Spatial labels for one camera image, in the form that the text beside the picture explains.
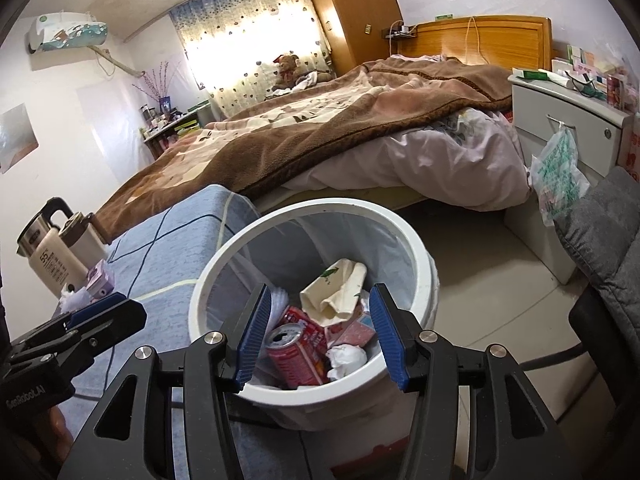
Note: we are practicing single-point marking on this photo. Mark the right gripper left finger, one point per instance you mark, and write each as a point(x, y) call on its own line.
point(129, 433)

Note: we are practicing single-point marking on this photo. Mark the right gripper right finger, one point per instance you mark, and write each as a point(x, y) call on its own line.
point(512, 433)

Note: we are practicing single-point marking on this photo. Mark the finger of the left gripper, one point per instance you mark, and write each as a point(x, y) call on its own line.
point(100, 333)
point(71, 319)

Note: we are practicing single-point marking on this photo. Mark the purple blueberry milk carton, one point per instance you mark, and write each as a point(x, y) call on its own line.
point(100, 280)

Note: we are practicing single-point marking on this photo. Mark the pink strawberry milk carton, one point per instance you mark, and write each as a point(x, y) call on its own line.
point(357, 331)

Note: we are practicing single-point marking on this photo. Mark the white tissue ball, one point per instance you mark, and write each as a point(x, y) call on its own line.
point(344, 360)

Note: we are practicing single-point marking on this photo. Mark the red cartoon drink can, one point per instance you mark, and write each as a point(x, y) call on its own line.
point(297, 347)

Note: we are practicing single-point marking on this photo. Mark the beige paper bag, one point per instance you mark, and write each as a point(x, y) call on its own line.
point(333, 296)

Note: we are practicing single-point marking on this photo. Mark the white tissue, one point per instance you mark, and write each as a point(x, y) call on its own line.
point(74, 301)

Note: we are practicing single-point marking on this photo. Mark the white round trash bin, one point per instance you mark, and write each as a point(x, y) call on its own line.
point(323, 257)

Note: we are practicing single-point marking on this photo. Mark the person's left hand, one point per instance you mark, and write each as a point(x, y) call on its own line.
point(46, 437)

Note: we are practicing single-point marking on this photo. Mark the white electric kettle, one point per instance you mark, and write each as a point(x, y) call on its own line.
point(48, 256)

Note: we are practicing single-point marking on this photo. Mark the white brown-lidded mug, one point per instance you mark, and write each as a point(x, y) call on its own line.
point(84, 239)

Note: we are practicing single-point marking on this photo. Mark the blue plaid tablecloth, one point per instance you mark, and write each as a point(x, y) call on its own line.
point(157, 263)

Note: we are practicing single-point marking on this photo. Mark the cluttered desk shelf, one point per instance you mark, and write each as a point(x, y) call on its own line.
point(160, 138)

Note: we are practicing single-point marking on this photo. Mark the pink bed sheet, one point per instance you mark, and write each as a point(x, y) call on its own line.
point(470, 159)

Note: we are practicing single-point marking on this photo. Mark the brown fleece blanket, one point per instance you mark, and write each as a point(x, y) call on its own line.
point(268, 144)

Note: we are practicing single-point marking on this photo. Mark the green printed plastic bag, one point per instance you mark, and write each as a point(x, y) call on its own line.
point(555, 176)

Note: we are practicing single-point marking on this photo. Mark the purple branch decoration vase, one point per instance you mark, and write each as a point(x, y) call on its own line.
point(155, 85)

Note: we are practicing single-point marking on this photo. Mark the white nightstand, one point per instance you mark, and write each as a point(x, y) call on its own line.
point(541, 101)

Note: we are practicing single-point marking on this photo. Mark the brown teddy bear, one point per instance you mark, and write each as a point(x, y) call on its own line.
point(292, 72)

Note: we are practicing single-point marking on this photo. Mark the heart patterned curtain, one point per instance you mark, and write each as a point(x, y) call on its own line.
point(234, 46)

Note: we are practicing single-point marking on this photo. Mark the wooden headboard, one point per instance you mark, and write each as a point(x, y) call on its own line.
point(509, 41)

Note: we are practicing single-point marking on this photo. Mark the wooden wardrobe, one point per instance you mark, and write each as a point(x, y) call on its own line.
point(356, 29)

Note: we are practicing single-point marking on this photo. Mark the silver wall mirror sheet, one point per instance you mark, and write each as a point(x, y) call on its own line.
point(17, 137)

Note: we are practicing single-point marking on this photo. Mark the wall air conditioner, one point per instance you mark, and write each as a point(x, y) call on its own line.
point(62, 30)

